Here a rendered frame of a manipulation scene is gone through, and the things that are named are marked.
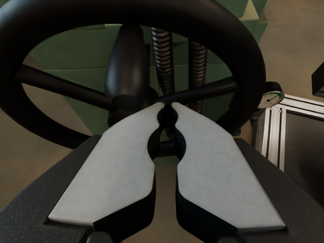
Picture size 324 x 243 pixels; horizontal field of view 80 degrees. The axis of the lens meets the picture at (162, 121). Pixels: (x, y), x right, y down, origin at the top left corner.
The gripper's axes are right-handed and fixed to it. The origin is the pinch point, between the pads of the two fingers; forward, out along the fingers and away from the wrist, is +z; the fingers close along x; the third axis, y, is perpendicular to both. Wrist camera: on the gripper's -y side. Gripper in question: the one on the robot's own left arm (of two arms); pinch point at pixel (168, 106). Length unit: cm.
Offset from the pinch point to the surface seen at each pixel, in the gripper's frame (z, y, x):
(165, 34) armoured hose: 12.8, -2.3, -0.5
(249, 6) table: 17.1, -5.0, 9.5
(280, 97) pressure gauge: 28.1, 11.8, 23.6
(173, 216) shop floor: 44, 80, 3
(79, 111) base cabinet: 37.2, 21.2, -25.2
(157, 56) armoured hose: 14.4, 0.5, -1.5
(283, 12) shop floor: 182, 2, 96
